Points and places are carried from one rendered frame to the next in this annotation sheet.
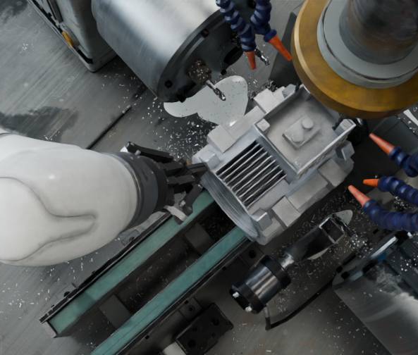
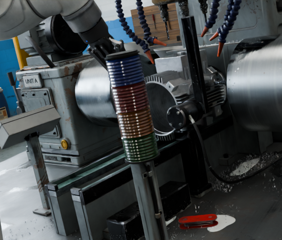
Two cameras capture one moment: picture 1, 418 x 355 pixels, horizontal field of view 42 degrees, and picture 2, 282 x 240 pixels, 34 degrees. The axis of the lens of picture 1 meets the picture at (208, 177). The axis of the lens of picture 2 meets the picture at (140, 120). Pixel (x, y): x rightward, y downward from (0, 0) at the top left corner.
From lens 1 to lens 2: 1.25 m
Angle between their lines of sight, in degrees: 63
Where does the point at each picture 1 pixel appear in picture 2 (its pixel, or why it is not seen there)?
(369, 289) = (235, 66)
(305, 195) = not seen: hidden behind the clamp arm
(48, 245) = not seen: outside the picture
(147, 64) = (103, 84)
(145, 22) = (99, 68)
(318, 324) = (258, 189)
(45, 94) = (51, 177)
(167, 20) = not seen: hidden behind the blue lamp
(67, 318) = (64, 184)
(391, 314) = (252, 65)
